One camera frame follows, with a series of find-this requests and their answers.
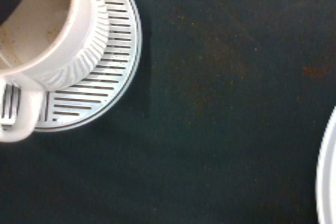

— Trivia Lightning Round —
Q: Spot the grey pod coffee machine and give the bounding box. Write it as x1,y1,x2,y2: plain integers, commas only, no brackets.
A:
0,0,140,132

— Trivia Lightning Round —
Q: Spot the white ceramic mug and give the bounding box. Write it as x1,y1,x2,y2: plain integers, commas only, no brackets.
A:
0,0,109,142

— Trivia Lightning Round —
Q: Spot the white two-tier round shelf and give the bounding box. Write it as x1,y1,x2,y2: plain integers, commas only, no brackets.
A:
314,108,336,224

